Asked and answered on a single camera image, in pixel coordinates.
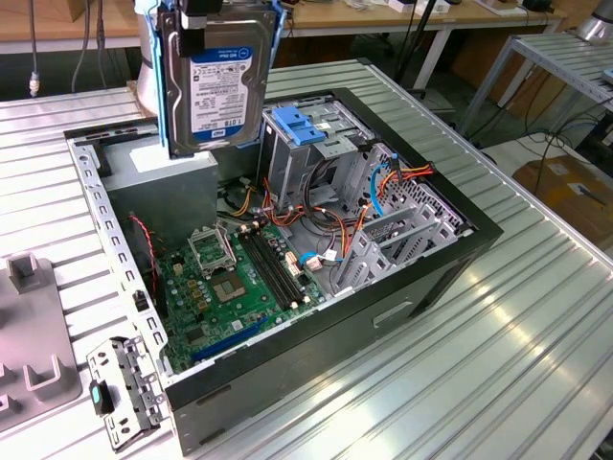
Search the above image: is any grey metal drive cage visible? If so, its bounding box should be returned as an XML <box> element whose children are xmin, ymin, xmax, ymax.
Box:
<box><xmin>257</xmin><ymin>98</ymin><xmax>379</xmax><ymax>212</ymax></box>

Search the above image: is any black RAM slot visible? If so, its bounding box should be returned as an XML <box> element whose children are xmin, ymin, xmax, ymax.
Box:
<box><xmin>251</xmin><ymin>228</ymin><xmax>308</xmax><ymax>306</ymax></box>
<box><xmin>238</xmin><ymin>232</ymin><xmax>296</xmax><ymax>311</ymax></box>

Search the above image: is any red fan wire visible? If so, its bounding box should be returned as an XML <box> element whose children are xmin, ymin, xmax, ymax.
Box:
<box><xmin>129</xmin><ymin>214</ymin><xmax>162</xmax><ymax>288</ymax></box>

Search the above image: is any short blue wire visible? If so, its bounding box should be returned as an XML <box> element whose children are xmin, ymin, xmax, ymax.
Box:
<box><xmin>297</xmin><ymin>249</ymin><xmax>347</xmax><ymax>273</ymax></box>

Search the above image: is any black cable with plug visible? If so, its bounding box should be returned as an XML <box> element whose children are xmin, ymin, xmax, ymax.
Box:
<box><xmin>26</xmin><ymin>0</ymin><xmax>107</xmax><ymax>100</ymax></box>

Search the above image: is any black teal latch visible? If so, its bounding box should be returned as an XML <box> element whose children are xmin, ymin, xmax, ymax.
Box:
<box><xmin>88</xmin><ymin>379</ymin><xmax>117</xmax><ymax>416</ymax></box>

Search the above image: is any orange power wire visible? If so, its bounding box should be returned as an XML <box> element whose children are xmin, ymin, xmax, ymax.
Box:
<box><xmin>342</xmin><ymin>162</ymin><xmax>436</xmax><ymax>263</ymax></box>

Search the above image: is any grey parts rack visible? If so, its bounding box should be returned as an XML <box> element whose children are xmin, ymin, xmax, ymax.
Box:
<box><xmin>0</xmin><ymin>256</ymin><xmax>83</xmax><ymax>426</ymax></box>

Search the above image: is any metal slot bracket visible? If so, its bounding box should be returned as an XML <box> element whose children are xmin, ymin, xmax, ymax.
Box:
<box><xmin>84</xmin><ymin>334</ymin><xmax>170</xmax><ymax>454</ymax></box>

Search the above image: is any blue plastic drive latch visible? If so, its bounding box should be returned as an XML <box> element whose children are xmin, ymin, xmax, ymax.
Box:
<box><xmin>270</xmin><ymin>105</ymin><xmax>328</xmax><ymax>148</ymax></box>

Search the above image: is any hard disk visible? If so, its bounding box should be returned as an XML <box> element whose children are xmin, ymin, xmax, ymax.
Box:
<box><xmin>153</xmin><ymin>0</ymin><xmax>288</xmax><ymax>159</ymax></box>

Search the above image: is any thin metal locking lever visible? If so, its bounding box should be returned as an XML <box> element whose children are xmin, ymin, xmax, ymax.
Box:
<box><xmin>219</xmin><ymin>225</ymin><xmax>239</xmax><ymax>269</ymax></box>

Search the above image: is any long blue wire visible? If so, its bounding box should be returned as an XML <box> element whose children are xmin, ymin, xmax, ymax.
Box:
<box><xmin>369</xmin><ymin>151</ymin><xmax>401</xmax><ymax>218</ymax></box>

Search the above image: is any blue expansion slot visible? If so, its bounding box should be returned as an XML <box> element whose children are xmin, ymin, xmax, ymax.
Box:
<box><xmin>190</xmin><ymin>315</ymin><xmax>270</xmax><ymax>365</ymax></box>

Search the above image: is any small white box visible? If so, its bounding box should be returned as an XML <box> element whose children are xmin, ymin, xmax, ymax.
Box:
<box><xmin>386</xmin><ymin>0</ymin><xmax>454</xmax><ymax>16</ymax></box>

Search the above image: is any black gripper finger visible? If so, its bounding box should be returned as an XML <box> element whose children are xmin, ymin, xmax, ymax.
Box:
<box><xmin>174</xmin><ymin>0</ymin><xmax>225</xmax><ymax>58</ymax></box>

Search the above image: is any black PC case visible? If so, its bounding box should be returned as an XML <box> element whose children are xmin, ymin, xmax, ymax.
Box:
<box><xmin>63</xmin><ymin>86</ymin><xmax>505</xmax><ymax>457</ymax></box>

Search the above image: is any green motherboard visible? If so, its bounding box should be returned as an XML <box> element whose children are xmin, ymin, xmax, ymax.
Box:
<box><xmin>155</xmin><ymin>220</ymin><xmax>332</xmax><ymax>376</ymax></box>

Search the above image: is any grey power supply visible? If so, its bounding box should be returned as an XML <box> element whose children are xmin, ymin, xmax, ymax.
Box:
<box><xmin>98</xmin><ymin>136</ymin><xmax>220</xmax><ymax>248</ymax></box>

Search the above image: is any black tripod stand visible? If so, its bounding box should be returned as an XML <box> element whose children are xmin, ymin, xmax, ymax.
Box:
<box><xmin>395</xmin><ymin>0</ymin><xmax>440</xmax><ymax>95</ymax></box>

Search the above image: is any metal socket cover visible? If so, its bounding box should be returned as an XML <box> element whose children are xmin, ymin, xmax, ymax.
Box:
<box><xmin>186</xmin><ymin>224</ymin><xmax>239</xmax><ymax>280</ymax></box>

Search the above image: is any orange yellow wire bundle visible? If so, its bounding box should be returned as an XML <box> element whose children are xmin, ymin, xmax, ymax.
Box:
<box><xmin>217</xmin><ymin>176</ymin><xmax>307</xmax><ymax>229</ymax></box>

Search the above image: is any CPU socket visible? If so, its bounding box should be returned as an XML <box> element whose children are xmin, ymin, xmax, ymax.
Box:
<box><xmin>209</xmin><ymin>268</ymin><xmax>251</xmax><ymax>306</ymax></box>

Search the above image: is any brown cardboard box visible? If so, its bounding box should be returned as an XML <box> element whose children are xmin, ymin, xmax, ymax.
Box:
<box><xmin>511</xmin><ymin>153</ymin><xmax>613</xmax><ymax>250</ymax></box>

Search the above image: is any metal disk bay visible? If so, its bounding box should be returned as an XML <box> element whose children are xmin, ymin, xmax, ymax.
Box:
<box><xmin>331</xmin><ymin>204</ymin><xmax>469</xmax><ymax>296</ymax></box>

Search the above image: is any wooden desk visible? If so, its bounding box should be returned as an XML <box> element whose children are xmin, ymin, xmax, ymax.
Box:
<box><xmin>0</xmin><ymin>0</ymin><xmax>569</xmax><ymax>92</ymax></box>

